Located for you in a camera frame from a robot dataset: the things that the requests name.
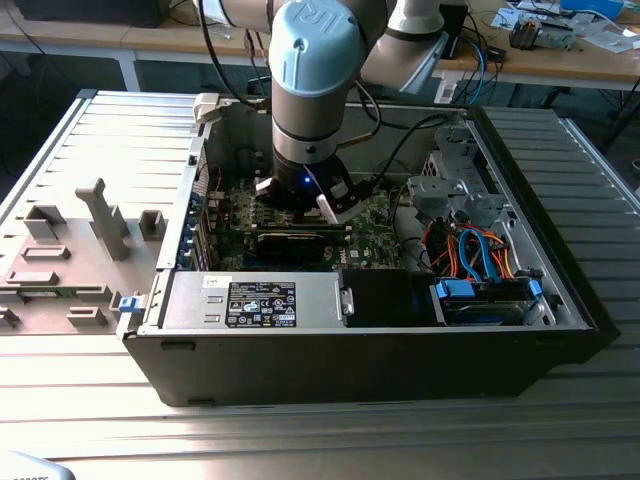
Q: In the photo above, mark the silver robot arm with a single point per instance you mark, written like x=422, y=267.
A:
x=315, y=50

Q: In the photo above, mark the CPU socket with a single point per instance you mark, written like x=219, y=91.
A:
x=310, y=220

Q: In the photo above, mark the black RAM slot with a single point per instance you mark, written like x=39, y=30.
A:
x=250, y=223
x=250, y=228

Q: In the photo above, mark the CPU cooler heatsink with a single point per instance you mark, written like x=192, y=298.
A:
x=525, y=32

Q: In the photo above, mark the black graphics card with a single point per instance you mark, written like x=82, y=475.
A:
x=290, y=247

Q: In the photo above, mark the green motherboard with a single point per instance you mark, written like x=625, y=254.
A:
x=375, y=240

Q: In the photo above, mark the black plastic shroud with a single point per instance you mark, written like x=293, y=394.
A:
x=380, y=297

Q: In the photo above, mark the grey power supply unit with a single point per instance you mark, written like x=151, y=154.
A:
x=195, y=295

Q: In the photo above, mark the grey metal drive cage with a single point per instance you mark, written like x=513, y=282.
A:
x=450, y=195

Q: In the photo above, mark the grey parts rack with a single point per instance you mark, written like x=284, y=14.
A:
x=112, y=235

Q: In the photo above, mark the black open PC case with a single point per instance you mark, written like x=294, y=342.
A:
x=350, y=365

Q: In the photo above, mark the blue disk carrier with disk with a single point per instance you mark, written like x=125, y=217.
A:
x=452, y=291

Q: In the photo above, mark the blue case latch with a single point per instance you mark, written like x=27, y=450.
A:
x=129, y=304

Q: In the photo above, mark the black upright box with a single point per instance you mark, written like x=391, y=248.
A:
x=457, y=30

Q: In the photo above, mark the green RAM stick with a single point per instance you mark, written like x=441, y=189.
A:
x=65, y=294

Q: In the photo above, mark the black computer case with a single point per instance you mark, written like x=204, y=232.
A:
x=90, y=12

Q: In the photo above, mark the wooden desk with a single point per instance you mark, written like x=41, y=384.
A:
x=65, y=37
x=550, y=65

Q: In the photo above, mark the white paper sheets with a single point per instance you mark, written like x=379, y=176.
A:
x=607, y=37

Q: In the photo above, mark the blue box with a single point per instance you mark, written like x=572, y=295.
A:
x=592, y=7

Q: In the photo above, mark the pale teach pendant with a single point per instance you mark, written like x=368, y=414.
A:
x=30, y=467

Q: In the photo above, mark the small white wrist camera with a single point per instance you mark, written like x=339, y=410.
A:
x=267, y=189

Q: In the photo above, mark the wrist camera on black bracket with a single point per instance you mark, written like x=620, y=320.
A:
x=350, y=197

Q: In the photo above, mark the grey metal bracket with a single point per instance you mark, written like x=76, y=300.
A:
x=557, y=35

